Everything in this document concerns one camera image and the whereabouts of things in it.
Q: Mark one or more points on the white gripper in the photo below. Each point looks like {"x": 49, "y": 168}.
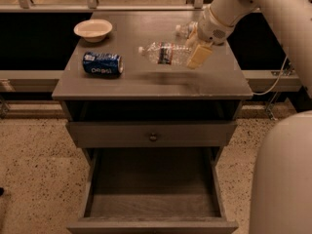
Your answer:
{"x": 212, "y": 29}

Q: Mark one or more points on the clear plastic water bottle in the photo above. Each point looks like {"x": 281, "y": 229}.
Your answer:
{"x": 165, "y": 53}

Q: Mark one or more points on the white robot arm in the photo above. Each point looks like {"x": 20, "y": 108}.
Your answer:
{"x": 281, "y": 201}

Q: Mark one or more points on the round dark drawer knob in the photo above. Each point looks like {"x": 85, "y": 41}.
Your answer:
{"x": 153, "y": 137}

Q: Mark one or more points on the closed grey upper drawer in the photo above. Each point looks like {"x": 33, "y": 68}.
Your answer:
{"x": 136, "y": 134}

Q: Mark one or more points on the open grey middle drawer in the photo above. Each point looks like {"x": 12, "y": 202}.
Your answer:
{"x": 152, "y": 191}

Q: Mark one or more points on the grey wooden nightstand cabinet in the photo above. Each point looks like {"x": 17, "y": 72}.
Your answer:
{"x": 129, "y": 33}

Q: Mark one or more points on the blue pepsi can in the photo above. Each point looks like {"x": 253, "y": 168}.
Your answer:
{"x": 102, "y": 64}

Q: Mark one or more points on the white ceramic bowl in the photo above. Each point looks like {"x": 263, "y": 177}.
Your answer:
{"x": 93, "y": 30}

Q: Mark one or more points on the metal railing frame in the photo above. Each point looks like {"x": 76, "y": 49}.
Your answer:
{"x": 26, "y": 73}

